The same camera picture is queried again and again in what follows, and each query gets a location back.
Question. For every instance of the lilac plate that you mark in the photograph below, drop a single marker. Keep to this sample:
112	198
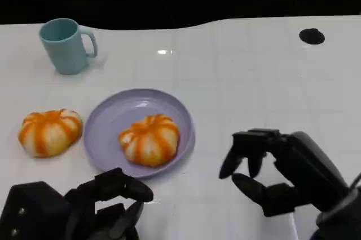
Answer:
110	127

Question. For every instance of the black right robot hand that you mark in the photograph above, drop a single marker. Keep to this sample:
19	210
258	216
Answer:
307	166

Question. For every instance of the orange and white bread roll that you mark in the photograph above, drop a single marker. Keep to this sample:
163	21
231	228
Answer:
149	141
49	134

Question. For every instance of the black round table grommet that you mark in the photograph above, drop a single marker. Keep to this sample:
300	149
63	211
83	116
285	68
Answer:
311	36

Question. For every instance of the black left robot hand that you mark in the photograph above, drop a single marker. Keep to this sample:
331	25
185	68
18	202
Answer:
42	217

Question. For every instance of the pale green mug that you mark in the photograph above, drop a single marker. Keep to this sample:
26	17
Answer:
66	51

